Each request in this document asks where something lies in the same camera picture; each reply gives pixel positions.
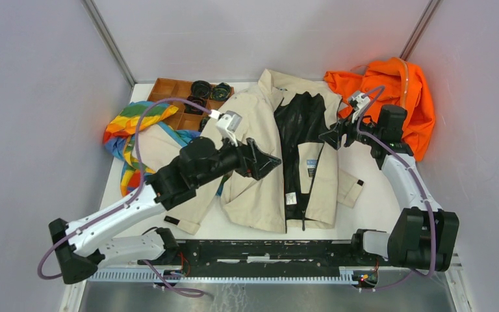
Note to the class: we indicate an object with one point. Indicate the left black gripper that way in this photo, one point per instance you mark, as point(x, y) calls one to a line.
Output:
point(248, 164)

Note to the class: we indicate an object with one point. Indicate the rainbow striped garment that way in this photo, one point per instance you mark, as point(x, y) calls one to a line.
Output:
point(124, 125)

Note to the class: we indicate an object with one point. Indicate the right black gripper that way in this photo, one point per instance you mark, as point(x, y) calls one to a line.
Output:
point(333, 137)

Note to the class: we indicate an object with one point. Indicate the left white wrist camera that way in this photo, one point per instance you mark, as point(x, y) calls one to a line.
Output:
point(226, 124)

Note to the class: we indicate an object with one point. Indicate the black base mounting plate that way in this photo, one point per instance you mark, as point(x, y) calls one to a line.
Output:
point(269, 258)

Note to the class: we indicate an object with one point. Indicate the orange jacket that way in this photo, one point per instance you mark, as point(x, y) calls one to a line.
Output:
point(396, 82)

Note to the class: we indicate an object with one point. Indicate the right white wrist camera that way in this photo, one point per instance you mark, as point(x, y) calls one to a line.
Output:
point(359, 102)

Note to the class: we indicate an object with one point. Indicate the black rolled sock far left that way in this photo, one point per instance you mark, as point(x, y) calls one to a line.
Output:
point(201, 89)

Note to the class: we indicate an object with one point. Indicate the brown wooden compartment tray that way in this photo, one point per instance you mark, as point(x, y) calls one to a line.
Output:
point(175, 91)

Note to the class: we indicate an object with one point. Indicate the black rolled sock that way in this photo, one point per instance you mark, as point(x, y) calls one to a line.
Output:
point(203, 123)
point(197, 105)
point(220, 92)
point(201, 89)

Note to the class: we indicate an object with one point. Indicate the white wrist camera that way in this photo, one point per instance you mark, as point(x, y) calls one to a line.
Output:
point(226, 124)
point(359, 102)

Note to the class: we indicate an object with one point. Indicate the aluminium frame rail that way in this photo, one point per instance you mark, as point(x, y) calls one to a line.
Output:
point(140, 272)

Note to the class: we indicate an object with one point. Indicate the black rolled sock near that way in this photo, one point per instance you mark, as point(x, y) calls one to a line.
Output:
point(203, 123)

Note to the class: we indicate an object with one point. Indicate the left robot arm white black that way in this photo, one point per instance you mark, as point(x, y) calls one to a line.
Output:
point(84, 246)

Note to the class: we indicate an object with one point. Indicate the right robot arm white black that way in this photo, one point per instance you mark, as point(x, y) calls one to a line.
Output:
point(424, 235)

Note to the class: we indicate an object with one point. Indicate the black rolled sock far right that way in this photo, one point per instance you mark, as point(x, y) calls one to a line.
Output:
point(220, 92)

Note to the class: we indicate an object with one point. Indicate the beige zip jacket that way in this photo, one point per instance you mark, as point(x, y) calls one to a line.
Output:
point(280, 175)

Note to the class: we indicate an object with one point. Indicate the black rolled sock middle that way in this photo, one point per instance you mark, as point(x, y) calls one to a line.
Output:
point(197, 105)

